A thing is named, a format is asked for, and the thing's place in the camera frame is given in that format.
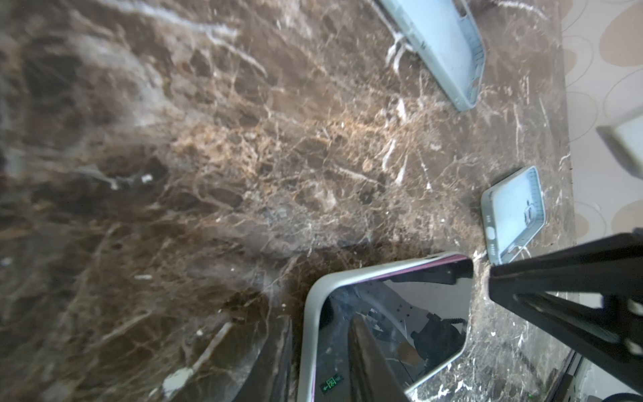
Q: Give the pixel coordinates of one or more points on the black phone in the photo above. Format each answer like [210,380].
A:
[402,311]

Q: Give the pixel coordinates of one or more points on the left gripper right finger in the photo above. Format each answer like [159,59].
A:
[371,379]

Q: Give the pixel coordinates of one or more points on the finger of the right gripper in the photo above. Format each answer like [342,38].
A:
[589,297]

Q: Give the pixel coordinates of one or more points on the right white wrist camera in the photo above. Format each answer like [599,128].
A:
[623,138]

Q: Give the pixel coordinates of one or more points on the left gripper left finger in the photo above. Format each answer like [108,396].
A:
[270,377]

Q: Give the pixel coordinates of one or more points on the light blue phone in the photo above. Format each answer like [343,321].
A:
[513,212]
[445,36]
[314,311]

